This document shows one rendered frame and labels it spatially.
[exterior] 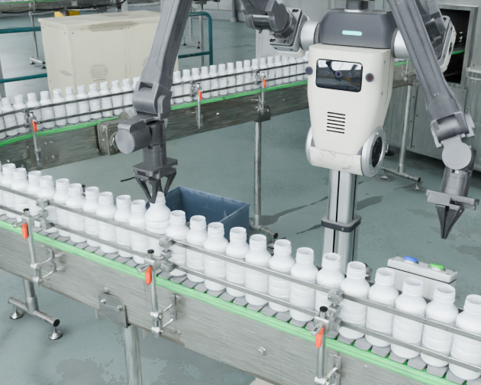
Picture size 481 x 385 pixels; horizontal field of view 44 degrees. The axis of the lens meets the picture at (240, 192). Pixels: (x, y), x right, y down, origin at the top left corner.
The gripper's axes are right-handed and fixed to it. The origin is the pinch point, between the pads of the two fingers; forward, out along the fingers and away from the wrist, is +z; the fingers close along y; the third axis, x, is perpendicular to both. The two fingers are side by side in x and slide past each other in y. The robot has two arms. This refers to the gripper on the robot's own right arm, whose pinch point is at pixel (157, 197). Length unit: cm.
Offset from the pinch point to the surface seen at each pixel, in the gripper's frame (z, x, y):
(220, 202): 27, -21, -56
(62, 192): 5.7, -34.3, 0.8
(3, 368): 119, -119, -22
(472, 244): 119, 31, -261
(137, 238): 11.5, -5.0, 2.9
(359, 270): 3, 54, 2
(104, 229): 12.0, -16.9, 3.0
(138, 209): 3.9, -5.2, 1.6
